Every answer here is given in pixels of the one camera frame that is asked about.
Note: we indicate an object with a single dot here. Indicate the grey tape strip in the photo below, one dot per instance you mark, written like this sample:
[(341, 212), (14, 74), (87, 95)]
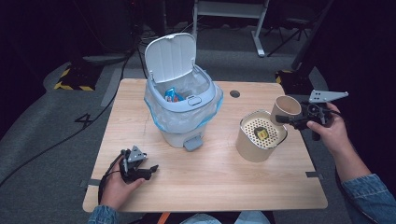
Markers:
[(90, 182)]

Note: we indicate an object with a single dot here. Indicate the clear blue-edged bin liner bag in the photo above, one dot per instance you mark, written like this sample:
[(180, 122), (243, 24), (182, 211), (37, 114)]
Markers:
[(174, 119)]

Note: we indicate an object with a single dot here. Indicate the black tripod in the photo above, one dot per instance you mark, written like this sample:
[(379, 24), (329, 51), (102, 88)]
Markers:
[(288, 34)]

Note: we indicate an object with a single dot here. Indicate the person's legs in jeans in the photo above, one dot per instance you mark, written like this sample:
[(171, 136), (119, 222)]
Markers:
[(224, 218)]

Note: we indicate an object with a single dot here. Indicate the brown paper cup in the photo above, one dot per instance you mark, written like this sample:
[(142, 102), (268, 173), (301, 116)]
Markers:
[(285, 107)]

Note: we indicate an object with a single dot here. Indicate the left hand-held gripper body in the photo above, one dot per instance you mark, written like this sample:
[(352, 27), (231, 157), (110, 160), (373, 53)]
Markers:
[(130, 166)]

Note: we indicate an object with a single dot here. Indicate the beige canister with perforated strainer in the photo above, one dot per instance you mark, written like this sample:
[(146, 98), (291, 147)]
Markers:
[(249, 149)]

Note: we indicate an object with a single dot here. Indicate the blue snack packet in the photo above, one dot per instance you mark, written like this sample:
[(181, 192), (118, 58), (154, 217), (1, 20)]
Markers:
[(172, 95)]

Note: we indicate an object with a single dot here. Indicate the yellow-brown tea bag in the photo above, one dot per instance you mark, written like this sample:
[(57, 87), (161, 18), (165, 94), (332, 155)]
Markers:
[(262, 133)]

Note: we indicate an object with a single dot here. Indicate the white metal desk frame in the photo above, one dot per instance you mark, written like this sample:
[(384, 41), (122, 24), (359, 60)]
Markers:
[(229, 9)]

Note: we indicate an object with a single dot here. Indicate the black stand with striped base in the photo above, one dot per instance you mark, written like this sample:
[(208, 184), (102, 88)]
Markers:
[(300, 74)]

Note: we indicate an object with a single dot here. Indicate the black yellow striped base plate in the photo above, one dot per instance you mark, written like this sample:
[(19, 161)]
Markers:
[(77, 77)]

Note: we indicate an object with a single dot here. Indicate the white grey pedal trash bin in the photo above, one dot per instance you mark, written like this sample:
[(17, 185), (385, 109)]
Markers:
[(169, 56)]

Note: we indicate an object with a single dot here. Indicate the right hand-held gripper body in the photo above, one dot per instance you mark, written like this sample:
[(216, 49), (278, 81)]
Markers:
[(317, 107)]

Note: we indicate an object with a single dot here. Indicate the person's right hand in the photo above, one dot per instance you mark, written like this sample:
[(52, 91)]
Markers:
[(331, 132)]

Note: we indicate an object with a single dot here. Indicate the person's left hand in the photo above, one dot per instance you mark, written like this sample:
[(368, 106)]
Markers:
[(116, 189)]

